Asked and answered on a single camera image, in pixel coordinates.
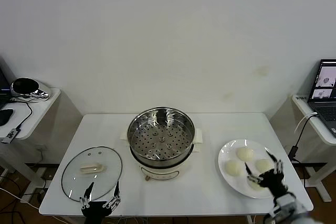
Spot white electric cooker pot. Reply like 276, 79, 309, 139
120, 127, 204, 182

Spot perforated steel steamer basket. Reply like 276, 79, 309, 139
128, 106, 196, 166

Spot white floor cable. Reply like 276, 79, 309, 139
0, 187, 40, 207

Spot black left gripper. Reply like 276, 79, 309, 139
79, 181, 122, 224

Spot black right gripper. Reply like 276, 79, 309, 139
245, 151, 288, 199

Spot white side desk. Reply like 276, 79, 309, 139
291, 94, 336, 202
0, 87, 61, 189

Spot white steamed baozi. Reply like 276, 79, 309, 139
248, 178, 267, 191
225, 160, 243, 177
255, 158, 275, 174
236, 147, 257, 162

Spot white flat cable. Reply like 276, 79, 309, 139
294, 112, 318, 133

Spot dark laptop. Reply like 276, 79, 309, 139
0, 55, 16, 110

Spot black computer mouse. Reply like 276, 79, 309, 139
0, 109, 14, 126

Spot round glass pot lid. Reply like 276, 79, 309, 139
61, 145, 123, 203

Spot black cable with adapter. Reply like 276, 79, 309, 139
288, 115, 320, 164

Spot small grey usb hub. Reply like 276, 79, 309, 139
1, 127, 22, 144

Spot silver black headset device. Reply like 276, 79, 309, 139
10, 77, 51, 100

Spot round white plate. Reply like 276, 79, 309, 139
217, 139, 286, 199

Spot grey laptop with lit screen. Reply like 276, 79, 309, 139
307, 59, 336, 138

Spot black headset cable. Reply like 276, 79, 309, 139
10, 98, 34, 130

